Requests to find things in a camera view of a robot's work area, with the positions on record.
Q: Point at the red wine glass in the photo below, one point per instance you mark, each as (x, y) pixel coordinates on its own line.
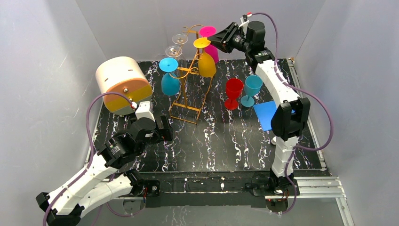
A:
(233, 90)

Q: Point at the yellow wine glass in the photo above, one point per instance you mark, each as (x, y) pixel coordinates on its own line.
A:
(206, 64)

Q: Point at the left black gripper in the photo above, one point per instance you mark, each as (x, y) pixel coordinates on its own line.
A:
(166, 129)

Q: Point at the small white rectangular device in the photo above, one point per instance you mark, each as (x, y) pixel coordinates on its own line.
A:
(274, 140)

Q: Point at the cream orange yellow cylinder box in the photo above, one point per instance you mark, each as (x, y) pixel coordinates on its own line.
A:
(123, 75)

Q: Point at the magenta wine glass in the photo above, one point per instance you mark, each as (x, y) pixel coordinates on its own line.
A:
(208, 31)

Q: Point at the light blue wine glass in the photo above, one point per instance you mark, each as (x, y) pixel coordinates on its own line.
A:
(252, 86)
(170, 85)

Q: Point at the clear wine glass front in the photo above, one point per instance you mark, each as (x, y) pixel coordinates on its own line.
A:
(174, 51)

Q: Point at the clear wine glass rear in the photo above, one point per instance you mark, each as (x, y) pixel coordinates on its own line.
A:
(180, 39)

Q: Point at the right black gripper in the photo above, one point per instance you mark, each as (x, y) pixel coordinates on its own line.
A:
(227, 38)

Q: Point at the gold wire wine glass rack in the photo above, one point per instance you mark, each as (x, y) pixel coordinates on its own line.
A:
(194, 88)

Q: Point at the clear wine glass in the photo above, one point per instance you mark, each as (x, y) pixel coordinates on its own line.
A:
(174, 51)
(180, 39)

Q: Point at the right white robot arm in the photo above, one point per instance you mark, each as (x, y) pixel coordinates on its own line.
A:
(292, 111)

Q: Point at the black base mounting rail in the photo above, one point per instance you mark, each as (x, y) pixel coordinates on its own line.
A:
(236, 188)

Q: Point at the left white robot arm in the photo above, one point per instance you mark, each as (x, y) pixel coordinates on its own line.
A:
(68, 204)

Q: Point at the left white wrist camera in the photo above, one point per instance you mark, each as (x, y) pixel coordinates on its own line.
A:
(144, 110)

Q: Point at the blue flat sheet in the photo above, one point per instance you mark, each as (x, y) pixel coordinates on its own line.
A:
(265, 112)

